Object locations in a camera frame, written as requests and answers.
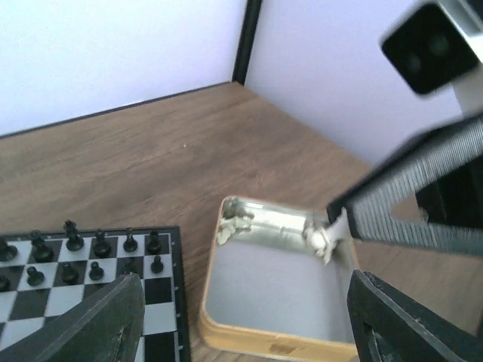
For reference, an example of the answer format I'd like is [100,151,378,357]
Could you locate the black chess piece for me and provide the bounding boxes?
[146,230,162,254]

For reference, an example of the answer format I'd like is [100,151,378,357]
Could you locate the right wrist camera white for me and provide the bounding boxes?
[380,1,482,114]

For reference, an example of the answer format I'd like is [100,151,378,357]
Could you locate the yellow metal tin box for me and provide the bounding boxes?
[198,195,358,361]

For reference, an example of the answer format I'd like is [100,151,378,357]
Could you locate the white chess pawns in tin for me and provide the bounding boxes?
[302,218,346,265]

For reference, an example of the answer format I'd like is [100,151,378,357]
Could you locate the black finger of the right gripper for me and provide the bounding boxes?
[326,115,482,256]

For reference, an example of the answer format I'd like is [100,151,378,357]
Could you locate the white piece in tin corner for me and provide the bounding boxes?
[217,213,254,246]

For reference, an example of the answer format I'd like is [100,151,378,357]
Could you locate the black enclosure frame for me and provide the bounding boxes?
[232,0,263,85]

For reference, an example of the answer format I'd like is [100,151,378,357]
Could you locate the black white chess board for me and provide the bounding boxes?
[1,226,192,361]

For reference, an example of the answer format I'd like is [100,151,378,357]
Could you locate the black chess pawn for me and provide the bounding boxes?
[150,255,164,274]

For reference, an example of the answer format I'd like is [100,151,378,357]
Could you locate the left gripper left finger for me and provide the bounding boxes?
[1,274,145,361]

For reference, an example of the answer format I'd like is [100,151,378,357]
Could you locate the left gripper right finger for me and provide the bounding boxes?
[347,270,482,362]

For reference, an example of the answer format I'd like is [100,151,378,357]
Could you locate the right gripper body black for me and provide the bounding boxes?
[416,157,483,226]

